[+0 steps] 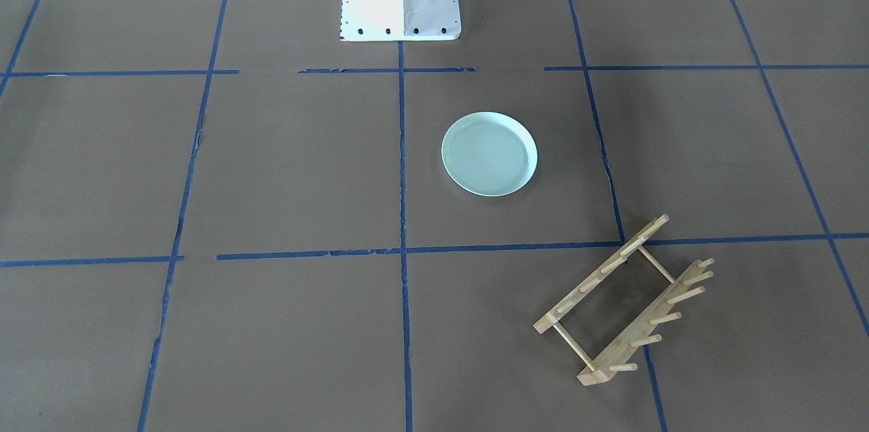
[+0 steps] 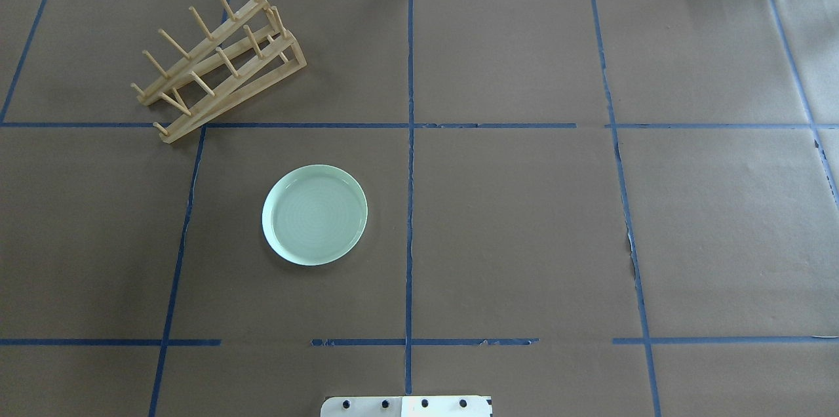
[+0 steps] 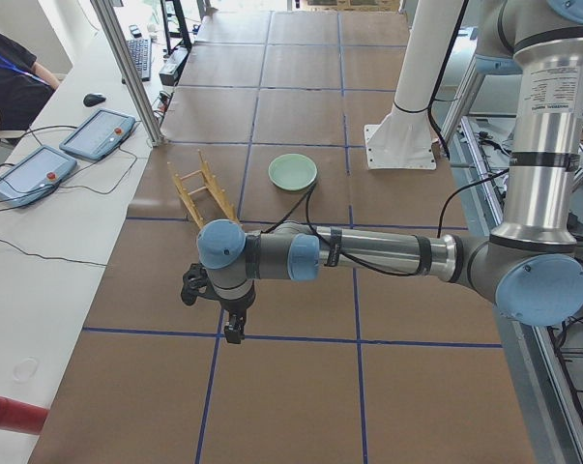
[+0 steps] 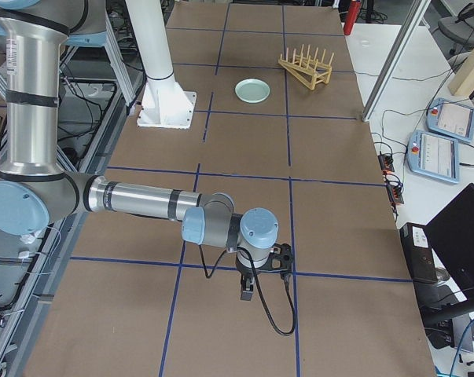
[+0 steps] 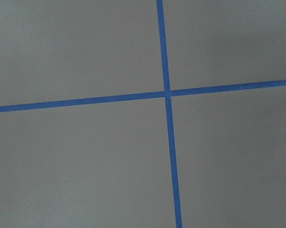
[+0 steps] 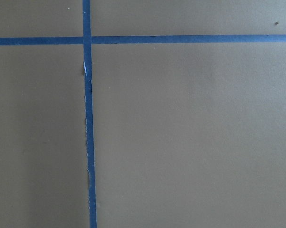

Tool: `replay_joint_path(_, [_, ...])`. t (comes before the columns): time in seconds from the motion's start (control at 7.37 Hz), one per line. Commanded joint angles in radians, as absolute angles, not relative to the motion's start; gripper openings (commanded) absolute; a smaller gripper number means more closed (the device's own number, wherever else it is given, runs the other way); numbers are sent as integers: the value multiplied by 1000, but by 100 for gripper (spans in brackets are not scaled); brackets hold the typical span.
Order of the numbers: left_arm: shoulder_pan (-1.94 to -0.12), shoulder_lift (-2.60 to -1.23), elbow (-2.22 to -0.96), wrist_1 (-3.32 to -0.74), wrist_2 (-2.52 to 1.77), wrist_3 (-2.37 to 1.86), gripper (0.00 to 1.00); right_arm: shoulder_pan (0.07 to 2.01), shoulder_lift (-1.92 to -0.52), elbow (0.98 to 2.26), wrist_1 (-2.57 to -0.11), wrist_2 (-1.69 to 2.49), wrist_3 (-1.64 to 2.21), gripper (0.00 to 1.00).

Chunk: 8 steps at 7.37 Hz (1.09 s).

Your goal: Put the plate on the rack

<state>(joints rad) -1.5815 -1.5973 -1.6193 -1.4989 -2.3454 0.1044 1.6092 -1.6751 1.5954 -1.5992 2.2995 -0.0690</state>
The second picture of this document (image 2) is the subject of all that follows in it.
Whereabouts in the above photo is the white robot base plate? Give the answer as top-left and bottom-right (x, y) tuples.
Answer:
(320, 394), (494, 416)

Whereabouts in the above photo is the brown paper table cover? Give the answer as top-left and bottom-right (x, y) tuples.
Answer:
(2, 0), (837, 416)

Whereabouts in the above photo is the light green ceramic plate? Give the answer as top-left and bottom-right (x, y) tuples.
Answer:
(261, 164), (369, 267)

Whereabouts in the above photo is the wooden plate rack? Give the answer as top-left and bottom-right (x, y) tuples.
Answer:
(130, 0), (307, 144)

